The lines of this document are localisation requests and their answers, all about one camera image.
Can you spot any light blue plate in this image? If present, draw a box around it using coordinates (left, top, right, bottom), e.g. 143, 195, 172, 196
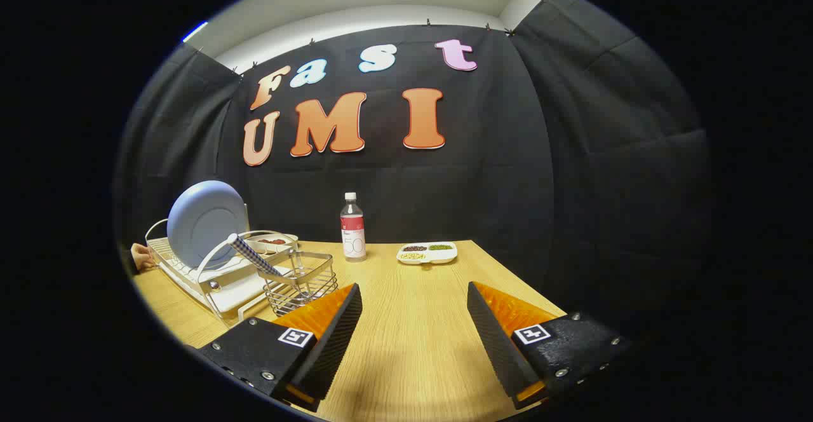
166, 180, 250, 269

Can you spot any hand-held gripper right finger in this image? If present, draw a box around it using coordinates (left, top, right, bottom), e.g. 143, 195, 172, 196
467, 281, 633, 410

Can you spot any white divided snack dish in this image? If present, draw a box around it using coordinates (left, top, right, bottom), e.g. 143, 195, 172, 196
396, 242, 458, 265

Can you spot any clear bottle with red label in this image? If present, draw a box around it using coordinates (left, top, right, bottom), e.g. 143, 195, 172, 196
340, 193, 367, 262

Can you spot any white wire dish rack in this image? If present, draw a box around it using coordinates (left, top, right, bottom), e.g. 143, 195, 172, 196
145, 219, 299, 320

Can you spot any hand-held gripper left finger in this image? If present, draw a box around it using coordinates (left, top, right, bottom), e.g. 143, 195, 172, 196
197, 282, 363, 413

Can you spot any white plate with meat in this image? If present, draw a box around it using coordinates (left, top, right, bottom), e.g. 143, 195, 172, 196
245, 233, 299, 254

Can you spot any checkered handle white spoon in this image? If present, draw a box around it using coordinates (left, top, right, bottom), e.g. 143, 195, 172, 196
227, 233, 283, 276

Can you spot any metal wire basket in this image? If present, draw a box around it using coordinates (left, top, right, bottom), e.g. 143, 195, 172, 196
257, 252, 339, 317

